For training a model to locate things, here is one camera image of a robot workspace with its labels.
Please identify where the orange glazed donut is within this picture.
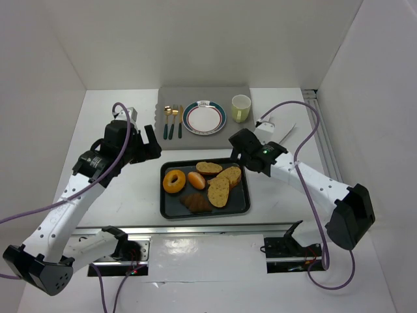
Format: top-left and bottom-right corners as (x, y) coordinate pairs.
(162, 170), (186, 194)

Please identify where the white plate coloured rim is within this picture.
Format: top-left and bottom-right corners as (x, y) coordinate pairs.
(182, 100), (227, 136)

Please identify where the small bread slice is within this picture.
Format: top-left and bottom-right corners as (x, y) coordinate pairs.
(195, 162), (223, 175)

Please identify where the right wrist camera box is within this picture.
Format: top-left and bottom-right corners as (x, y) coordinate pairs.
(253, 119), (275, 144)

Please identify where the gold fork green handle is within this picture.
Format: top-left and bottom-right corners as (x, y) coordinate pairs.
(168, 105), (179, 140)

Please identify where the grey placemat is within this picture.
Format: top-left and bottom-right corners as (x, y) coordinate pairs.
(154, 86), (255, 151)

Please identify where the round orange bun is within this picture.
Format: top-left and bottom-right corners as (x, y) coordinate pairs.
(187, 171), (206, 190)

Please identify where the base mount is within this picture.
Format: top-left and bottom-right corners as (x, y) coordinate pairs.
(259, 221), (324, 274)
(93, 235), (151, 277)

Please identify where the black baking tray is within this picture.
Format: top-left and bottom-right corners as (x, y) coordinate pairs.
(160, 158), (250, 220)

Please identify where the brown chocolate croissant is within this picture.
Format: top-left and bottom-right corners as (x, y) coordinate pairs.
(180, 193), (212, 214)

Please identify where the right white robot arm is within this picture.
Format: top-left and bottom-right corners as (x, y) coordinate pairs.
(229, 128), (375, 250)

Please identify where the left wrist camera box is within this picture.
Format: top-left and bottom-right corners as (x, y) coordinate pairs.
(112, 106), (137, 128)

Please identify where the large seeded bread slice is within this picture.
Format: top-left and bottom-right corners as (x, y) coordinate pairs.
(207, 177), (230, 208)

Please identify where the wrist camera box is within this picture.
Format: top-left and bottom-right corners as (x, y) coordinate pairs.
(112, 106), (137, 128)
(253, 119), (275, 144)

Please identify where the left base mount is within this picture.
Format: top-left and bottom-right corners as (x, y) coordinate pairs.
(93, 235), (151, 277)

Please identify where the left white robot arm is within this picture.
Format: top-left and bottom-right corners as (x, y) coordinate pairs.
(3, 120), (162, 296)

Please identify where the crusty bread slice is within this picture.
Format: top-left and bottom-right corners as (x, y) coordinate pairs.
(216, 166), (242, 189)

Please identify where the gold spoon green handle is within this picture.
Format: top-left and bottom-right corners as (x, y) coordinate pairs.
(163, 106), (172, 140)

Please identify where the right base mount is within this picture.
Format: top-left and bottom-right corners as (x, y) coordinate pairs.
(259, 221), (324, 274)

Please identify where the light green mug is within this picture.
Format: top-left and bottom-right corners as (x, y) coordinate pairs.
(232, 95), (252, 123)

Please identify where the aluminium rail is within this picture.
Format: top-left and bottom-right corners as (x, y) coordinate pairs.
(70, 222), (304, 239)

